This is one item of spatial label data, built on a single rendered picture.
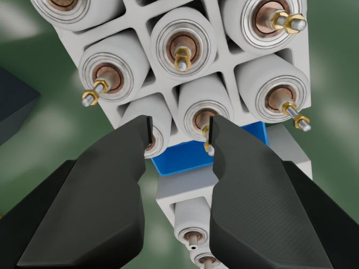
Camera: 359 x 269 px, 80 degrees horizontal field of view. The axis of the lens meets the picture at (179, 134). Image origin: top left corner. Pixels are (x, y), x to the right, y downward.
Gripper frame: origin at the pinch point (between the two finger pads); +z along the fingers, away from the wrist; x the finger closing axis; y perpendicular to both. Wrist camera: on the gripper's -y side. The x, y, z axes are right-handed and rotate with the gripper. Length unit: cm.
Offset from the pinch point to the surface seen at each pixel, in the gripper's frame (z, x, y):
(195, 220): 22.5, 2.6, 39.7
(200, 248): 22, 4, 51
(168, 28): 20.9, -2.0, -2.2
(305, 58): 28.4, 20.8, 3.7
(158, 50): 20.9, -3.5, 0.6
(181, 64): 12.3, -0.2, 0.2
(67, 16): 21.0, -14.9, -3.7
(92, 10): 21.3, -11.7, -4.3
